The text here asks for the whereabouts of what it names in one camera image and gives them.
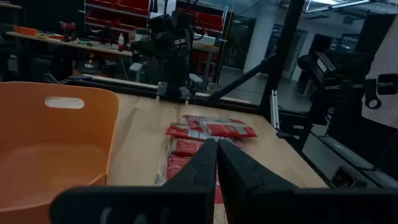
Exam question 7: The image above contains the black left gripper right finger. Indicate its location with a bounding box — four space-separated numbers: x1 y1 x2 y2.
216 138 398 224

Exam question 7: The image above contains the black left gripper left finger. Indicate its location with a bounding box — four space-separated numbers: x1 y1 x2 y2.
49 138 218 224

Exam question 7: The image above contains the red Orville Redenbacher popcorn bag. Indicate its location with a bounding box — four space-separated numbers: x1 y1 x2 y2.
155 154 193 187
170 138 206 157
165 123 217 141
182 114 246 125
199 121 258 139

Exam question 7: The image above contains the shelf with red bins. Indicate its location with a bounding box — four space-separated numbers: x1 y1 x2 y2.
83 0 153 35
175 2 229 41

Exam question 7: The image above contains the grey chair armrest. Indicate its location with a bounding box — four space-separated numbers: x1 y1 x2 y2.
188 73 203 90
129 62 144 83

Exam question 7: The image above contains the long wooden workbench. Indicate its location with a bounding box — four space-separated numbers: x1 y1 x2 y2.
6 30 220 58

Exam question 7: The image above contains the silver aluminium bar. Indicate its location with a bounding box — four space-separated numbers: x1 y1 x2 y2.
269 90 280 129

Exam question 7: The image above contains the dark red benchtop tool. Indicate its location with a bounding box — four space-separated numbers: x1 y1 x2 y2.
60 21 77 42

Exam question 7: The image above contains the orange plastic basket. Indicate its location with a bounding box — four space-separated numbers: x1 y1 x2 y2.
0 81 120 224

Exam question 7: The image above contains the black equipment with white label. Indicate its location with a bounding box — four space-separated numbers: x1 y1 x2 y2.
297 51 398 131

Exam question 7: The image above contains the orange storage bin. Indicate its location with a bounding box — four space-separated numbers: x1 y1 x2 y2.
14 26 40 37

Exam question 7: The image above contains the fluorescent ceiling light fixture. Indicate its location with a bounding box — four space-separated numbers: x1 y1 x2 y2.
303 0 374 14

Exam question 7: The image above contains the white partition panel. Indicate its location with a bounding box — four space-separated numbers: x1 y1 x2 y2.
361 15 398 129

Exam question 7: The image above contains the grey metal rail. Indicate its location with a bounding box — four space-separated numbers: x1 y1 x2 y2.
302 132 398 190

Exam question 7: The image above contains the black aluminium table frame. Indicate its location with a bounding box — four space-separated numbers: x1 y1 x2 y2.
58 0 312 147

